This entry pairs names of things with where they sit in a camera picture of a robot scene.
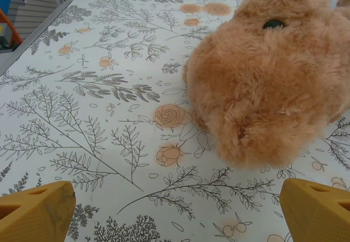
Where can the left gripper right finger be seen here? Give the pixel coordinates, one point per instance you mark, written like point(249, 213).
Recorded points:
point(314, 214)

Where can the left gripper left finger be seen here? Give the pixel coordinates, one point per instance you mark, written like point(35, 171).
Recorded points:
point(32, 217)

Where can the floral tablecloth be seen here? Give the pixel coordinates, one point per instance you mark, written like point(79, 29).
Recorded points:
point(95, 116)

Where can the brown teddy bear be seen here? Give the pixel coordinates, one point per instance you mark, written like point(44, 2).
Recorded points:
point(268, 89)

